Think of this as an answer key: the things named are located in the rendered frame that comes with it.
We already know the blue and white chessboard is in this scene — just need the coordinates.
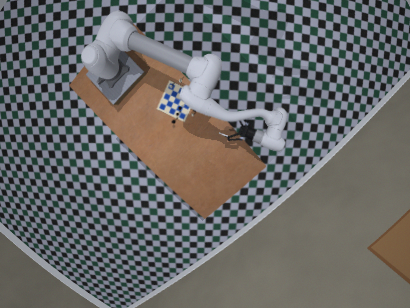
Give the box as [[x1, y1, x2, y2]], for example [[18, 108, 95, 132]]
[[157, 80, 191, 122]]

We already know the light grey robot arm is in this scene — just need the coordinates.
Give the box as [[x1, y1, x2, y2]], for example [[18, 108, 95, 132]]
[[81, 11, 287, 151]]

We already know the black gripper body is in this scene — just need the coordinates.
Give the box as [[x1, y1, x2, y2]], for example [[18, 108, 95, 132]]
[[239, 125, 256, 140]]

